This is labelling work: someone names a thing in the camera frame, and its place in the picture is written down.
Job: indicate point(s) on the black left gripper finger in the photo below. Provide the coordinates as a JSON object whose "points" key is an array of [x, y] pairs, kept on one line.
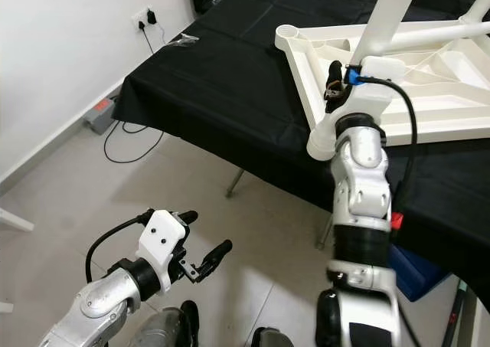
{"points": [[185, 217], [218, 253]]}

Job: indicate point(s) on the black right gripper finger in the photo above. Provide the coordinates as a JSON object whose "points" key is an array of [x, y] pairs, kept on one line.
{"points": [[335, 75]]}

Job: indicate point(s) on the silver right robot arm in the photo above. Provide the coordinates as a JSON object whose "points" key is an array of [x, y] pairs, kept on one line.
{"points": [[360, 178]]}

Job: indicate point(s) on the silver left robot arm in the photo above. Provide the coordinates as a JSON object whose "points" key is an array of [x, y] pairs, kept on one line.
{"points": [[99, 301]]}

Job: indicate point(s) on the dark left robot foot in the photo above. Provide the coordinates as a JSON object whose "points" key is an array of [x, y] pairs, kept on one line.
{"points": [[161, 328]]}

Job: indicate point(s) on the dark robot foot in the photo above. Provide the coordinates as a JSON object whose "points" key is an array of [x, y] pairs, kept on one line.
{"points": [[161, 328], [272, 338]]}

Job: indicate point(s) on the dark right robot foot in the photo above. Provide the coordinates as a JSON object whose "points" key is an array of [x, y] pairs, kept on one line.
{"points": [[272, 338]]}

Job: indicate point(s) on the grey box orange label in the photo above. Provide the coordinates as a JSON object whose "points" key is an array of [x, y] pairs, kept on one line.
{"points": [[102, 116]]}

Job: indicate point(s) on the small clear plastic bag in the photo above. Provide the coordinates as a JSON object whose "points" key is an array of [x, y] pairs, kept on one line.
{"points": [[190, 40]]}

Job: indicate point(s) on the white flat floor strip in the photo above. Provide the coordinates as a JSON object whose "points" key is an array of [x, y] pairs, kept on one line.
{"points": [[15, 220]]}

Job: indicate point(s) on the blue plastic dustpan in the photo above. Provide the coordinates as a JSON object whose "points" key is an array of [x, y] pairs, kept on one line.
{"points": [[417, 274]]}

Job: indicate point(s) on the long black pole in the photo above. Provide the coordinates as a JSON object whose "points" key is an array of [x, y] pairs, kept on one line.
{"points": [[457, 316]]}

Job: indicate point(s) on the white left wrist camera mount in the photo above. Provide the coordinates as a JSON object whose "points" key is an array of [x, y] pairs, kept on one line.
{"points": [[161, 240]]}

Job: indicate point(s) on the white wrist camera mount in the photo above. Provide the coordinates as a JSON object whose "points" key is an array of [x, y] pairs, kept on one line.
{"points": [[161, 240], [375, 86]]}

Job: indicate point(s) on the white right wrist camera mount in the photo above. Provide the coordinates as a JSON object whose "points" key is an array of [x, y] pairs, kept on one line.
{"points": [[375, 86]]}

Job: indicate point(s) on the white wall socket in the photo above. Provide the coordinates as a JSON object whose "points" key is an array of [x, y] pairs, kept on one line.
{"points": [[138, 18]]}

